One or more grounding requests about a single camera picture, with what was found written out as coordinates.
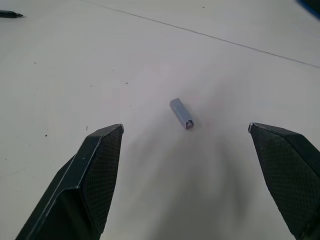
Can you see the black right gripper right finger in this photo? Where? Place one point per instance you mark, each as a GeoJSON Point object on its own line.
{"type": "Point", "coordinates": [287, 175]}

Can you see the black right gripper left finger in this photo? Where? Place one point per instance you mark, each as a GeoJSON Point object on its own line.
{"type": "Point", "coordinates": [75, 190]}

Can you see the grey pen cap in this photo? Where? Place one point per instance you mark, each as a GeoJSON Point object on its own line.
{"type": "Point", "coordinates": [182, 113]}

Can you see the black uncapped pen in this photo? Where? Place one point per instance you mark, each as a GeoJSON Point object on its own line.
{"type": "Point", "coordinates": [10, 14]}

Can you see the blue object at table edge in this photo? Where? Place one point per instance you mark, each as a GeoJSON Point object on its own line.
{"type": "Point", "coordinates": [311, 5]}

